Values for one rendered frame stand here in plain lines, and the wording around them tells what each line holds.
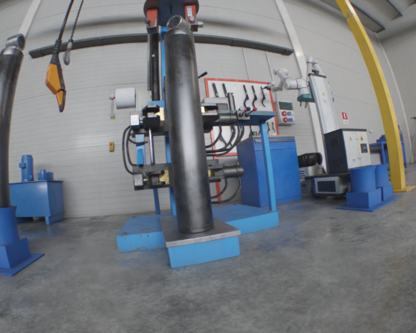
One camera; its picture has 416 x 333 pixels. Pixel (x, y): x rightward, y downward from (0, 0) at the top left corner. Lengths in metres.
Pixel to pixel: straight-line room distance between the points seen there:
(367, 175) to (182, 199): 1.62
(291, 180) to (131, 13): 4.71
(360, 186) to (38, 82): 5.33
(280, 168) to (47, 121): 4.04
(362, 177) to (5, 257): 2.72
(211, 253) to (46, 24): 5.73
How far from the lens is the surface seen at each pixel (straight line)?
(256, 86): 4.54
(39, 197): 3.29
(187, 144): 1.13
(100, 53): 4.54
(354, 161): 2.67
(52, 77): 1.31
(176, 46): 1.41
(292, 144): 3.06
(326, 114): 3.09
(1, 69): 1.71
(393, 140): 2.95
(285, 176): 2.92
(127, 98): 2.57
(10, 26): 6.78
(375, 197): 2.13
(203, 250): 1.10
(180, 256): 1.08
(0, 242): 1.49
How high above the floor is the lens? 0.44
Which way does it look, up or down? 4 degrees up
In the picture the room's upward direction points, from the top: 6 degrees counter-clockwise
